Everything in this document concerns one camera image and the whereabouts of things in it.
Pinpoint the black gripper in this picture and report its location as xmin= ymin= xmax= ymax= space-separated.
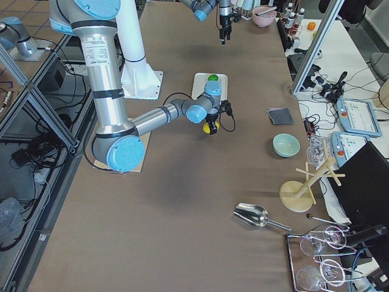
xmin=219 ymin=13 xmax=232 ymax=44
xmin=206 ymin=109 xmax=219 ymax=134

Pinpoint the wire glass rack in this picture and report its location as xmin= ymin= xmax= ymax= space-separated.
xmin=286 ymin=225 xmax=364 ymax=291

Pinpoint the cream rabbit tray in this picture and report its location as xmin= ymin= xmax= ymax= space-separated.
xmin=191 ymin=73 xmax=228 ymax=111

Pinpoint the black monitor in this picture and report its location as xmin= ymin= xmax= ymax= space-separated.
xmin=330 ymin=142 xmax=388 ymax=226

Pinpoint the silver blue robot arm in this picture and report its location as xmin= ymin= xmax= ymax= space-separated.
xmin=49 ymin=1 xmax=222 ymax=172
xmin=181 ymin=0 xmax=235 ymax=44

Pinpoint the mint green bowl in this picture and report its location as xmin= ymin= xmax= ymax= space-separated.
xmin=272 ymin=133 xmax=300 ymax=158

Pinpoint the black camera bracket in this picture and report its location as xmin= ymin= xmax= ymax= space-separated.
xmin=219 ymin=100 xmax=233 ymax=116

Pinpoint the pink bowl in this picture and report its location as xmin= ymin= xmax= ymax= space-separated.
xmin=252 ymin=7 xmax=277 ymax=27

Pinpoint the teach pendant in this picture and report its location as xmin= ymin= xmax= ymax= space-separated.
xmin=331 ymin=131 xmax=370 ymax=167
xmin=336 ymin=98 xmax=382 ymax=137

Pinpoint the steel scoop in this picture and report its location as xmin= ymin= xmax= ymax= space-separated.
xmin=233 ymin=203 xmax=292 ymax=232

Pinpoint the aluminium frame post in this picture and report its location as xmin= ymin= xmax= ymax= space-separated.
xmin=291 ymin=0 xmax=344 ymax=96

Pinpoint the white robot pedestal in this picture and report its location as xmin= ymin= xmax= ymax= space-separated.
xmin=116 ymin=1 xmax=163 ymax=100

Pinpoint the yellow lemon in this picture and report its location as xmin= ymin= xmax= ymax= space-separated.
xmin=202 ymin=121 xmax=220 ymax=135

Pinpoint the green lime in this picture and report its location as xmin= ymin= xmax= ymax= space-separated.
xmin=207 ymin=74 xmax=219 ymax=81

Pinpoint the wooden cutting board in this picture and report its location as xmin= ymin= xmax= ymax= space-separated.
xmin=91 ymin=118 xmax=150 ymax=173

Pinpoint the grey folded cloth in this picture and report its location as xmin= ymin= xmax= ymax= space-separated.
xmin=266 ymin=107 xmax=294 ymax=125

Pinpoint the upper teach pendant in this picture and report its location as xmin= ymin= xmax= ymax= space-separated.
xmin=336 ymin=98 xmax=382 ymax=137

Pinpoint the wooden mug tree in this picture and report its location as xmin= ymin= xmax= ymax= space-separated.
xmin=279 ymin=146 xmax=346 ymax=212

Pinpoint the arm camera bracket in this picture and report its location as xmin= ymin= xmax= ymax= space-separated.
xmin=230 ymin=12 xmax=241 ymax=23

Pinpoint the orange fruit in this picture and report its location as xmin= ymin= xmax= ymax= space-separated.
xmin=306 ymin=21 xmax=316 ymax=31

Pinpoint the clear plastic container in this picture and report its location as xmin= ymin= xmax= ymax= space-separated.
xmin=306 ymin=137 xmax=329 ymax=167

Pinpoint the lower teach pendant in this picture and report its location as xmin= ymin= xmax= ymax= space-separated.
xmin=331 ymin=131 xmax=370 ymax=167

